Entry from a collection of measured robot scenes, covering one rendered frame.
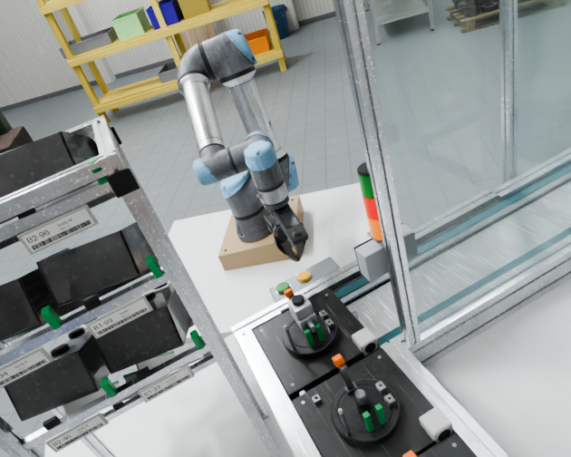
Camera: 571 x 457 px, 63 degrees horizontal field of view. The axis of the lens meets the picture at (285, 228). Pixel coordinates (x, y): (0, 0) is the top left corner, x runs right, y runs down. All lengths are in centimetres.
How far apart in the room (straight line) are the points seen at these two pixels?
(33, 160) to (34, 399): 40
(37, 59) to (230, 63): 904
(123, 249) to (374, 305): 77
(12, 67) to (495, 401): 1029
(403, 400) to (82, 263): 68
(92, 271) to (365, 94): 49
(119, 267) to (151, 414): 72
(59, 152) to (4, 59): 1011
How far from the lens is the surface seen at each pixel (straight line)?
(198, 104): 138
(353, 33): 74
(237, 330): 131
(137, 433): 137
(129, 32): 677
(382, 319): 126
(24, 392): 88
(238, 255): 162
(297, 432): 107
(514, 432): 114
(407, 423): 102
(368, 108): 77
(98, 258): 73
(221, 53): 148
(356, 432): 100
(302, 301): 109
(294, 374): 113
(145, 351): 83
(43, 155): 67
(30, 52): 1043
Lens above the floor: 185
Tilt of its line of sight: 34 degrees down
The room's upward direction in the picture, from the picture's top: 19 degrees counter-clockwise
